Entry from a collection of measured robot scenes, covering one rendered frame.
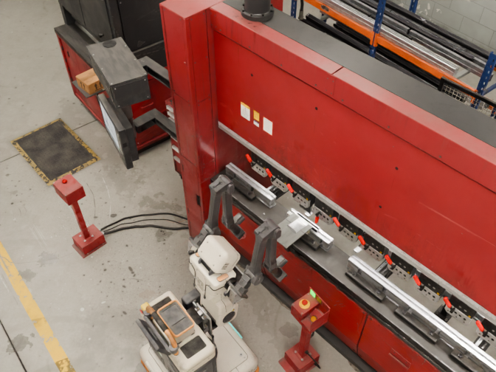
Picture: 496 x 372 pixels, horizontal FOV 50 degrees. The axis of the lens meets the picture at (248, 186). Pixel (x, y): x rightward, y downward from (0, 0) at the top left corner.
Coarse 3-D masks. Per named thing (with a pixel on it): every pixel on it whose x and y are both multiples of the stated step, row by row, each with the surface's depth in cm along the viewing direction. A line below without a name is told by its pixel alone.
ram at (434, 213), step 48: (240, 48) 320; (240, 96) 347; (288, 96) 310; (288, 144) 335; (336, 144) 301; (384, 144) 272; (336, 192) 324; (384, 192) 292; (432, 192) 265; (480, 192) 243; (432, 240) 283; (480, 240) 258; (480, 288) 275
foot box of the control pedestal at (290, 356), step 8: (296, 344) 404; (288, 352) 400; (312, 352) 400; (280, 360) 407; (288, 360) 403; (296, 360) 395; (304, 360) 395; (312, 360) 396; (288, 368) 402; (296, 368) 396; (304, 368) 395
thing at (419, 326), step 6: (396, 312) 335; (408, 312) 335; (402, 318) 334; (408, 318) 332; (414, 318) 332; (414, 324) 329; (420, 324) 329; (420, 330) 326; (426, 330) 326; (426, 336) 325; (432, 336) 324; (438, 336) 324
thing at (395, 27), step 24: (336, 0) 494; (360, 0) 493; (384, 24) 468; (408, 24) 462; (432, 24) 463; (408, 48) 446; (432, 48) 446; (456, 48) 438; (480, 48) 436; (456, 72) 423; (480, 72) 420
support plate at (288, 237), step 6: (294, 216) 376; (282, 222) 372; (288, 222) 372; (282, 228) 369; (288, 228) 369; (306, 228) 369; (282, 234) 365; (288, 234) 365; (294, 234) 365; (300, 234) 365; (282, 240) 362; (288, 240) 362; (294, 240) 362; (288, 246) 358
